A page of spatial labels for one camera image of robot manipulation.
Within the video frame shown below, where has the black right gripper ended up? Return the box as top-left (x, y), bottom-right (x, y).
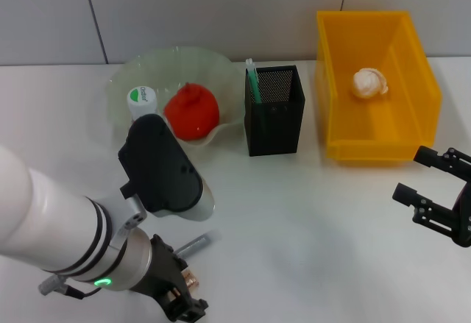
top-left (392, 145), bottom-right (471, 248)

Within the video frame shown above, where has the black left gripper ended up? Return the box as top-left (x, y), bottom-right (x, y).
top-left (129, 233), bottom-right (210, 323)

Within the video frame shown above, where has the beige eraser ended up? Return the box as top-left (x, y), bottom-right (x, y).
top-left (182, 269), bottom-right (202, 289)

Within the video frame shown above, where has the grey marker pen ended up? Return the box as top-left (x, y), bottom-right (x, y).
top-left (175, 232), bottom-right (215, 258)

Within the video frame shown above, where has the white paper ball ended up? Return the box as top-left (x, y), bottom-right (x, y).
top-left (352, 67), bottom-right (390, 99)

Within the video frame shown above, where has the red-orange pumpkin toy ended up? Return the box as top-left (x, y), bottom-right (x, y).
top-left (163, 82), bottom-right (221, 141)

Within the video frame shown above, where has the clear green-label water bottle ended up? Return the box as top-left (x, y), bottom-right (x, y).
top-left (127, 85), bottom-right (160, 122)

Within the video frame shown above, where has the green utility knife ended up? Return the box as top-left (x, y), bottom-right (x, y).
top-left (245, 57), bottom-right (264, 105)

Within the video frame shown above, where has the black mesh pen holder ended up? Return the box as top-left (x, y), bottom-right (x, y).
top-left (244, 64), bottom-right (307, 157)

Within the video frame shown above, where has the green glass fruit plate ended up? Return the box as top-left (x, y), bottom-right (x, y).
top-left (105, 46), bottom-right (247, 149)

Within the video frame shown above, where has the yellow plastic bin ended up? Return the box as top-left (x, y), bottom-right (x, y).
top-left (316, 9), bottom-right (442, 164)

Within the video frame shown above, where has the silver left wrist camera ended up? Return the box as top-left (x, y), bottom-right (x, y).
top-left (118, 113), bottom-right (216, 222)

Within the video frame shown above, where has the left gripper silver cable plug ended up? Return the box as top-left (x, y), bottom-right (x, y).
top-left (38, 274), bottom-right (102, 299)

